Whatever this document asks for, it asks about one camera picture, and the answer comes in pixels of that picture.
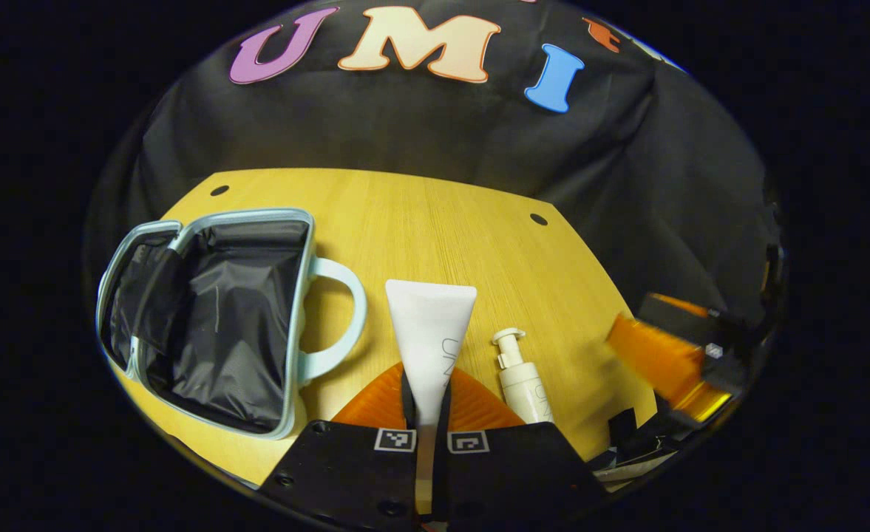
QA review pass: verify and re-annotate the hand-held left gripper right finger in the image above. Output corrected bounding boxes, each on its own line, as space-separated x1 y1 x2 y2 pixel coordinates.
431 366 609 522

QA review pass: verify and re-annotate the white squeeze tube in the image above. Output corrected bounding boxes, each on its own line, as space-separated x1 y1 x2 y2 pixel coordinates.
385 279 478 515

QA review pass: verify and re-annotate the black backdrop cloth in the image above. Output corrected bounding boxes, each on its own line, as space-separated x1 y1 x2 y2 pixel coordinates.
84 0 786 333

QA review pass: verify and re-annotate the white pump bottle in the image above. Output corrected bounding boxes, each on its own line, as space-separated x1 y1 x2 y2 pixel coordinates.
492 327 556 425

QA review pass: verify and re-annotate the light blue suitcase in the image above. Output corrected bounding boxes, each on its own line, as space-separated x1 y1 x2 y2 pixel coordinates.
96 208 368 441

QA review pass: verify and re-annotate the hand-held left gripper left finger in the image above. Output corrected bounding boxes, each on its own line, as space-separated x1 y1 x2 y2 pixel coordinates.
259 362 418 529

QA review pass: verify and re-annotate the black and white packet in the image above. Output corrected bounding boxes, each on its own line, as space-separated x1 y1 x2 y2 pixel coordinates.
590 406 679 482

